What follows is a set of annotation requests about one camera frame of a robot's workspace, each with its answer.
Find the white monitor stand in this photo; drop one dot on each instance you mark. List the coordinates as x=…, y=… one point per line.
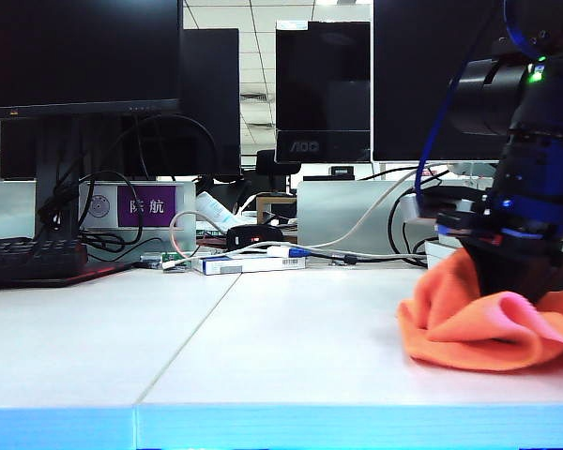
x=474, y=168

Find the acrylic name sign purple label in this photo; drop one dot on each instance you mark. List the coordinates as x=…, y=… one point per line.
x=145, y=206

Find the grey monitor stand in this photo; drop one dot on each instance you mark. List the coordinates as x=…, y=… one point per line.
x=57, y=187

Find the white printed tube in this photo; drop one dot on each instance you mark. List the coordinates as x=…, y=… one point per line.
x=212, y=208

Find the black blue right robot arm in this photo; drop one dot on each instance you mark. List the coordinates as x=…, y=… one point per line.
x=539, y=140

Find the blue and white carton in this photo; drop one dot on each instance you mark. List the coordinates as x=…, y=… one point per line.
x=244, y=265

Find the white-framed AOC monitor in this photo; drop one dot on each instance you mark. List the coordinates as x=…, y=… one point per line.
x=403, y=79

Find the frosted desk divider panel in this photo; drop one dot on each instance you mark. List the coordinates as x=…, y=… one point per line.
x=7, y=211
x=333, y=215

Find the small black AOC monitor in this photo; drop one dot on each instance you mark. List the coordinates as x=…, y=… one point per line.
x=324, y=84

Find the black office chair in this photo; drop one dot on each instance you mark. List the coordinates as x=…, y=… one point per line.
x=269, y=164

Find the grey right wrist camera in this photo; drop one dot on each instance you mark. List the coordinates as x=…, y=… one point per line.
x=431, y=206

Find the black box white label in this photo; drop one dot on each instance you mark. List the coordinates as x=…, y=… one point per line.
x=342, y=171

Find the small wooden box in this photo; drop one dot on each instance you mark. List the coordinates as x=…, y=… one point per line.
x=262, y=208

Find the black device with red light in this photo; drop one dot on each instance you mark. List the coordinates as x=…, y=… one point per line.
x=253, y=234

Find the dark monitor seen from behind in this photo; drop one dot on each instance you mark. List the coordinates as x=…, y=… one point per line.
x=216, y=94

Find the large black computer monitor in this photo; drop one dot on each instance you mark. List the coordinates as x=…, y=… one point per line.
x=75, y=51

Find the small green circuit board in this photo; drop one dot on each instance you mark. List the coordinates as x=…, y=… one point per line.
x=170, y=258

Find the white video adapter with pigtail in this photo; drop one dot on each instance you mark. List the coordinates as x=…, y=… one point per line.
x=279, y=252

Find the orange microfibre rag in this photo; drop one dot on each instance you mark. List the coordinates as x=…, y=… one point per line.
x=474, y=337

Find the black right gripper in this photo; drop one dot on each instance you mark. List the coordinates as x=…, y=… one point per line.
x=521, y=225

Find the small black silver gadget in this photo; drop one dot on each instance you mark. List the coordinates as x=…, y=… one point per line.
x=149, y=260

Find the black mechanical keyboard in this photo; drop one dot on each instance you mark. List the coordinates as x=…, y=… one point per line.
x=28, y=262

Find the black book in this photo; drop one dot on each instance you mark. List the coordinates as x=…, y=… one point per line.
x=434, y=250

